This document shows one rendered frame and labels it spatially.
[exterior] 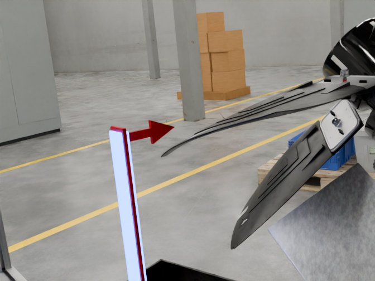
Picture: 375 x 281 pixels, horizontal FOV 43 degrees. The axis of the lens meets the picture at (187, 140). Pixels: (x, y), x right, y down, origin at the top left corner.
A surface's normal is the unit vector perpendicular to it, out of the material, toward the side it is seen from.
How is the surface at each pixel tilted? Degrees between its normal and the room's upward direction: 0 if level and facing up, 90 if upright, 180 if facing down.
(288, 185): 48
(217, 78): 90
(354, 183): 55
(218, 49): 90
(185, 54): 90
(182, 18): 90
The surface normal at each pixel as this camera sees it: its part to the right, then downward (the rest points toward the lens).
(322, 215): -0.30, -0.36
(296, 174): -0.80, -0.54
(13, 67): 0.75, 0.07
